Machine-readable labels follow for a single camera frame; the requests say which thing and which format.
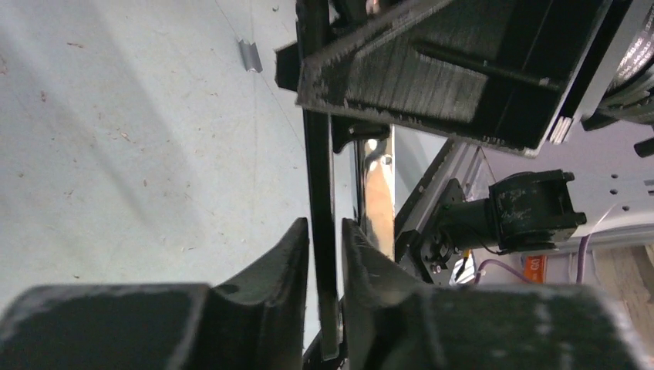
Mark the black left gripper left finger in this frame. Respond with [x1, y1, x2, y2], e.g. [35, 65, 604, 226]
[1, 218, 308, 369]

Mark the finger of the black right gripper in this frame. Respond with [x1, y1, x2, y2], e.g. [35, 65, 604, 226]
[297, 1, 611, 156]

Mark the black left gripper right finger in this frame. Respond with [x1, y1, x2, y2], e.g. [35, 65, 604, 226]
[342, 219, 649, 369]

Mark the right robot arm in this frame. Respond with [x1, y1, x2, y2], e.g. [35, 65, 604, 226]
[297, 1, 653, 230]

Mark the silver staple strip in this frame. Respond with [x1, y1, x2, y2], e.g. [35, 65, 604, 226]
[238, 39, 263, 73]

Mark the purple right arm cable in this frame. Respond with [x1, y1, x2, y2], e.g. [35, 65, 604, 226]
[472, 203, 619, 285]

